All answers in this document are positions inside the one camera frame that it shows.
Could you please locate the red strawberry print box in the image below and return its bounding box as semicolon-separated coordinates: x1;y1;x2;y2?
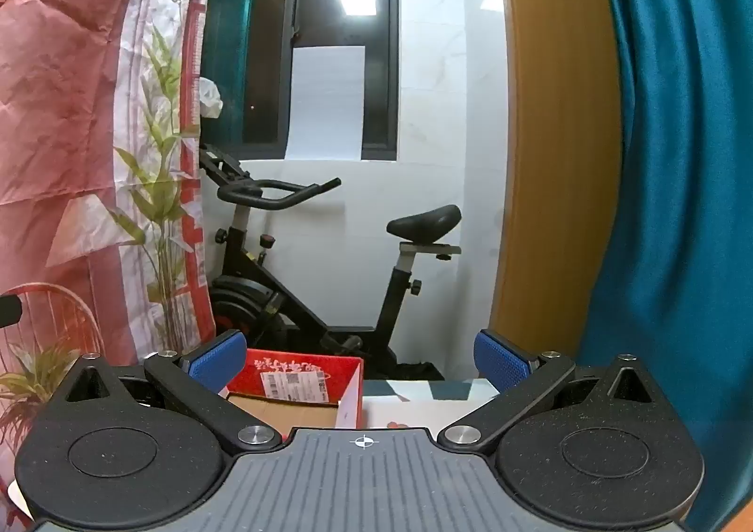
219;349;367;444

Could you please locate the black exercise bike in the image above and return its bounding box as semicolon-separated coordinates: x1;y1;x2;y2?
199;143;463;381

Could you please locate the printed tablecloth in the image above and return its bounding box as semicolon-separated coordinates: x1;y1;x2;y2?
360;378;508;434

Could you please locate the wooden door frame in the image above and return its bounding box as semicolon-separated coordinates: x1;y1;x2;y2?
491;0;625;387

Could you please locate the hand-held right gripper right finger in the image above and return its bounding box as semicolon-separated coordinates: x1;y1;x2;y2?
437;329;679;457

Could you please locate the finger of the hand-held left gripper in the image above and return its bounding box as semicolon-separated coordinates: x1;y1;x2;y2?
0;295;24;329

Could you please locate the teal curtain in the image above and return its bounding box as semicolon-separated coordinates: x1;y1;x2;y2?
573;0;753;532

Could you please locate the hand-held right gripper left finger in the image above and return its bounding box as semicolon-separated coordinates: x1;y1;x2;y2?
52;329;282;454

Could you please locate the white paper sheet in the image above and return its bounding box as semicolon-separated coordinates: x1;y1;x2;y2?
284;45;367;161

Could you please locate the pink printed curtain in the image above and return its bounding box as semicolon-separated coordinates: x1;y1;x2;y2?
0;0;216;521

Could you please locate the white plastic bag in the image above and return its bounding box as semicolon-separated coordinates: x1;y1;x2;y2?
197;76;225;119

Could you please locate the dark framed window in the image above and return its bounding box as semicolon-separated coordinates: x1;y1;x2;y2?
205;0;401;161

